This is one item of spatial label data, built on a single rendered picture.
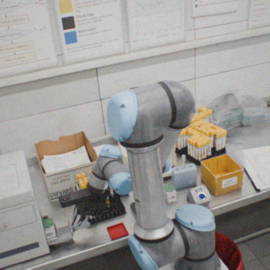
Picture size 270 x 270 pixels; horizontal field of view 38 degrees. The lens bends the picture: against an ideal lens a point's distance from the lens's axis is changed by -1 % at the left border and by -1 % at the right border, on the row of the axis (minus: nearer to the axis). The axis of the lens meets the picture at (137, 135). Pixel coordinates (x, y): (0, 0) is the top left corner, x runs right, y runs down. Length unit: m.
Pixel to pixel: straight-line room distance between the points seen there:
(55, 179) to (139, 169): 0.74
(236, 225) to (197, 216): 1.27
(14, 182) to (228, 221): 1.46
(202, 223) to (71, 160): 0.89
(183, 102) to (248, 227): 1.57
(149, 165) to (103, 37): 0.96
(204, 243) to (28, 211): 0.59
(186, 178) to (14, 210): 0.72
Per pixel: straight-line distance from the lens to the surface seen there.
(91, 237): 1.54
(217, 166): 1.78
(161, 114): 0.95
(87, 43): 1.84
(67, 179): 1.70
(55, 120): 1.94
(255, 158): 1.91
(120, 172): 1.28
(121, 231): 1.54
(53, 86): 1.87
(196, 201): 1.57
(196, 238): 1.19
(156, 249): 1.13
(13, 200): 1.35
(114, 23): 1.85
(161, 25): 1.93
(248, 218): 2.51
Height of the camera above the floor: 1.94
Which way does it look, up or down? 30 degrees down
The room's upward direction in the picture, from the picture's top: 5 degrees counter-clockwise
